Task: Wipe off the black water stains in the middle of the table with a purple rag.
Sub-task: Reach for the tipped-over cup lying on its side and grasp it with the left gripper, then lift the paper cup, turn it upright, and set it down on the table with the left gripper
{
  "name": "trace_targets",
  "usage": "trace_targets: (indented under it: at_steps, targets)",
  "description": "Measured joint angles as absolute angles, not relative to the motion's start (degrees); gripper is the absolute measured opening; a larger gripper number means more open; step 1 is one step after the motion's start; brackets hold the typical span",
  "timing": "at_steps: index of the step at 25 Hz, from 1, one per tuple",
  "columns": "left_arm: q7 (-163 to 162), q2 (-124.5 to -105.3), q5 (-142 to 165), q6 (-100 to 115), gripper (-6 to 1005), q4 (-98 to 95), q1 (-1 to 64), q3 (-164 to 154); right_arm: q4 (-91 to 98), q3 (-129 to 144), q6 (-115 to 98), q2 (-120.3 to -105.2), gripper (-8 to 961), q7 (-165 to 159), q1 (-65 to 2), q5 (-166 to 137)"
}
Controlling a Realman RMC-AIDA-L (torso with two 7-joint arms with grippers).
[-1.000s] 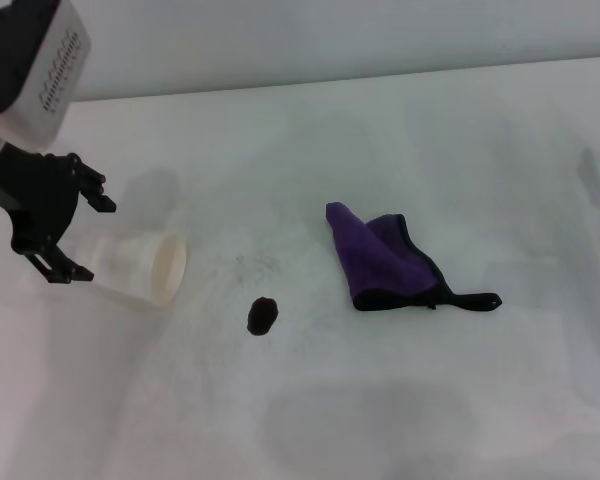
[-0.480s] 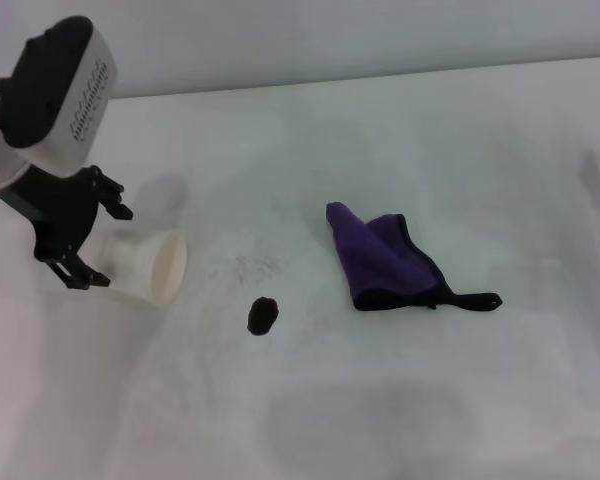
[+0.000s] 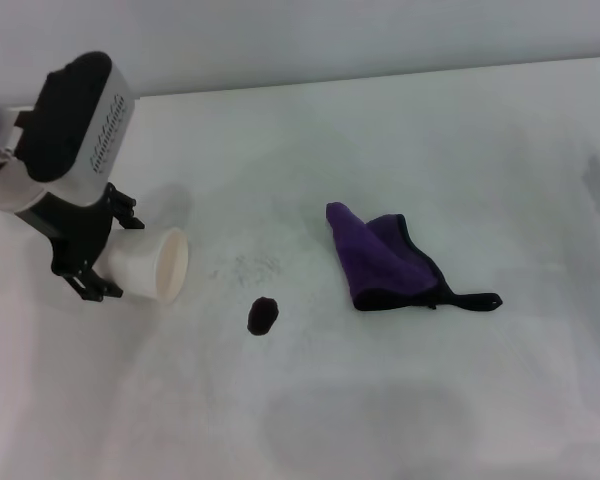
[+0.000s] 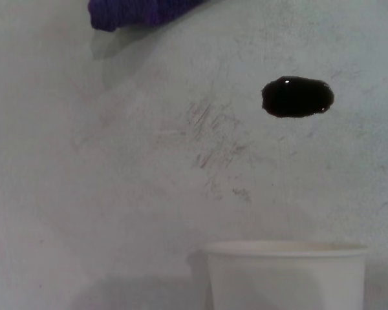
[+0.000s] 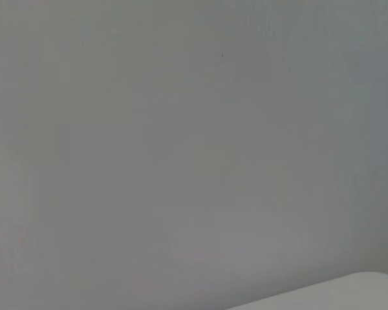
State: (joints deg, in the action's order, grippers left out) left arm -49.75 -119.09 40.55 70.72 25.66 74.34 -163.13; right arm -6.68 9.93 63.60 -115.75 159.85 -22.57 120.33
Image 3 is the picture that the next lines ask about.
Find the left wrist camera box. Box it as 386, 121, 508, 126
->
15, 50, 134, 201

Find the small dark object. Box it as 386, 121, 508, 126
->
246, 295, 281, 336

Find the white paper cup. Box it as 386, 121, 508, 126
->
97, 226, 190, 307

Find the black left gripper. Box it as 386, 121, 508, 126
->
13, 182, 146, 305

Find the purple rag with black trim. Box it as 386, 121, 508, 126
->
325, 201, 504, 313

